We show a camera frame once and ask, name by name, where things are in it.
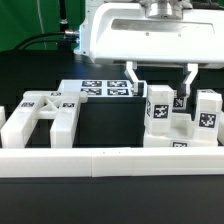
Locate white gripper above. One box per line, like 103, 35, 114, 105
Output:
89, 3, 224, 98

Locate small white tagged block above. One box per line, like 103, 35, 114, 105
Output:
144, 85, 174, 135

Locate white chair seat part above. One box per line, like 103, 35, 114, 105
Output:
143, 113, 219, 148

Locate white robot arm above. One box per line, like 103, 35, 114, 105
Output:
89, 0, 224, 97

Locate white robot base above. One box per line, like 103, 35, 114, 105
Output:
74, 0, 98, 58

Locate white tag sheet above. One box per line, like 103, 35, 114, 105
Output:
57, 79, 149, 101

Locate white obstacle fence bar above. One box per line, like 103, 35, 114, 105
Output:
0, 147, 224, 178

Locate white side block left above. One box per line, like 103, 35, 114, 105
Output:
0, 106, 6, 130

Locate black base cable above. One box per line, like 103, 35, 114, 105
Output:
13, 29, 81, 51

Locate white chair back frame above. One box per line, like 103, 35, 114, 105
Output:
1, 91, 88, 148

